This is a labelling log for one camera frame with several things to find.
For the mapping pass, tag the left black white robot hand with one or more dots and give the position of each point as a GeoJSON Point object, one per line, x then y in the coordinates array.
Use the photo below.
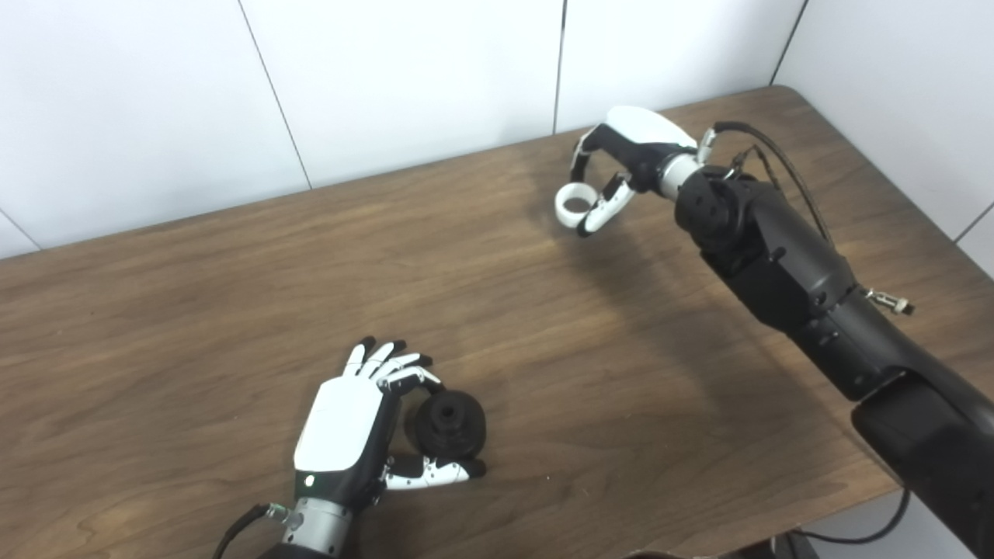
{"type": "Point", "coordinates": [338, 423]}

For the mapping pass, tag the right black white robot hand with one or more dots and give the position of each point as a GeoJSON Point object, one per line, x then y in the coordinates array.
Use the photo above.
{"type": "Point", "coordinates": [644, 132]}

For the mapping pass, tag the round black plastic part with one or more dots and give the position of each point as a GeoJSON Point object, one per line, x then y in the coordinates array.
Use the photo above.
{"type": "Point", "coordinates": [450, 431]}

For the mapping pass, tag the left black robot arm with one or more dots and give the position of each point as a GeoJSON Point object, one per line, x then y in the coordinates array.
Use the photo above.
{"type": "Point", "coordinates": [318, 528]}

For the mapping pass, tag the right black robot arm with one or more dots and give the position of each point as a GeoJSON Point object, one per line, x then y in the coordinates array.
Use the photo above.
{"type": "Point", "coordinates": [776, 248]}

